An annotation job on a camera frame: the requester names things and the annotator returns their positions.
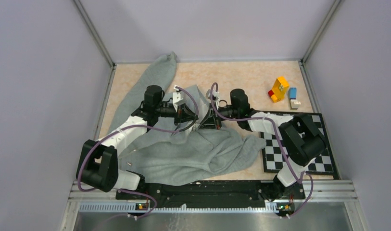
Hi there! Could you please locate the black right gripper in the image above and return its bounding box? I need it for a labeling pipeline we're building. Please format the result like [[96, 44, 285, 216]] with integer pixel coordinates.
[[198, 102, 239, 130]]

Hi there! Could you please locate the grey zip-up jacket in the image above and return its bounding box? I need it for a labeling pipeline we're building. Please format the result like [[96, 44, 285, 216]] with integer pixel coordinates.
[[109, 52, 266, 186]]

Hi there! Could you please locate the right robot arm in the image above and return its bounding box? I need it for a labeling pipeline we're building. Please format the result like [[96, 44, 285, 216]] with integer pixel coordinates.
[[201, 84, 328, 201]]

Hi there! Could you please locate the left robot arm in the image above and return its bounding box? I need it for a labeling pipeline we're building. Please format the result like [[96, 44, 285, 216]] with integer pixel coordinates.
[[76, 85, 200, 199]]

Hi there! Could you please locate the yellow red toy block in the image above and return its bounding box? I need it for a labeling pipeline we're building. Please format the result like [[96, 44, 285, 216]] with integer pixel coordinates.
[[268, 76, 290, 103]]

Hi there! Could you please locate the white beige toy block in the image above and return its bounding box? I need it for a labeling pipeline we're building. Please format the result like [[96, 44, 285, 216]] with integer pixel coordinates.
[[290, 99, 302, 110]]

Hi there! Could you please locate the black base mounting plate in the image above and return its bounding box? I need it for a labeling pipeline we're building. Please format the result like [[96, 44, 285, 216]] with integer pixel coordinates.
[[115, 180, 306, 208]]

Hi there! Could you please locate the blue toy block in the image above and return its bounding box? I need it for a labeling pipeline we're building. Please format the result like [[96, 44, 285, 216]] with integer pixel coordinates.
[[289, 87, 297, 100]]

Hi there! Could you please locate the black white checkerboard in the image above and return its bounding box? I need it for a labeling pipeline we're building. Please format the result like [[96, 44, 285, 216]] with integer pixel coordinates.
[[260, 112, 339, 180]]

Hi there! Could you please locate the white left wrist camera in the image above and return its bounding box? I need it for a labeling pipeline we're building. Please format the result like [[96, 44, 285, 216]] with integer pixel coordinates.
[[173, 85, 186, 106]]

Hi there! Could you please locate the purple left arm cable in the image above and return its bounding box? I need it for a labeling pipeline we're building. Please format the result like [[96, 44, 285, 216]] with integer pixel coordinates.
[[76, 86, 200, 220]]

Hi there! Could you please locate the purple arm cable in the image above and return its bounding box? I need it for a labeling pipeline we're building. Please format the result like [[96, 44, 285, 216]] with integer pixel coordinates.
[[76, 86, 200, 220], [209, 82, 314, 219]]

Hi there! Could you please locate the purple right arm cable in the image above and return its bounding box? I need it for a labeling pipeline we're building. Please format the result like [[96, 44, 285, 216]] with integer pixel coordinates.
[[209, 82, 314, 219]]

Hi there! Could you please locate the white cable duct strip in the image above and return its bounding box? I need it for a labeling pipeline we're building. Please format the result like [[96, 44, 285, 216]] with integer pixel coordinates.
[[78, 202, 278, 214]]

